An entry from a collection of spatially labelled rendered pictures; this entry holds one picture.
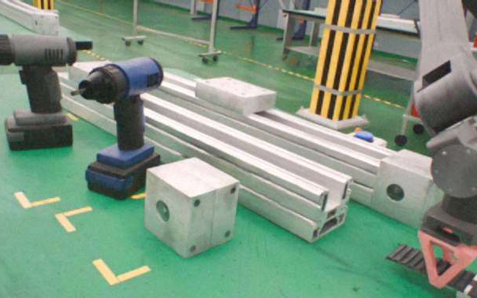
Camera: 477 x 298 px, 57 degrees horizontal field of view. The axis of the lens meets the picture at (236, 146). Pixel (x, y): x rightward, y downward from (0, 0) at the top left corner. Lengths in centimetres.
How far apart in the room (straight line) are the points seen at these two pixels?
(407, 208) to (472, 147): 33
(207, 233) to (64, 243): 19
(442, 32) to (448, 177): 23
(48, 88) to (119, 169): 28
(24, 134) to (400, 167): 70
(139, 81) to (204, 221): 25
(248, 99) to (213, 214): 41
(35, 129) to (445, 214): 73
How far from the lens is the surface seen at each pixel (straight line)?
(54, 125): 95
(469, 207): 59
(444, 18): 69
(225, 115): 103
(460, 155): 50
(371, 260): 69
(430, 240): 60
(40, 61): 92
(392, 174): 81
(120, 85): 68
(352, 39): 395
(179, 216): 60
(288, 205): 69
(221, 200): 61
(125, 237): 66
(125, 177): 73
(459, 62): 59
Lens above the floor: 114
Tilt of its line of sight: 21 degrees down
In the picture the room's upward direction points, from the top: 7 degrees clockwise
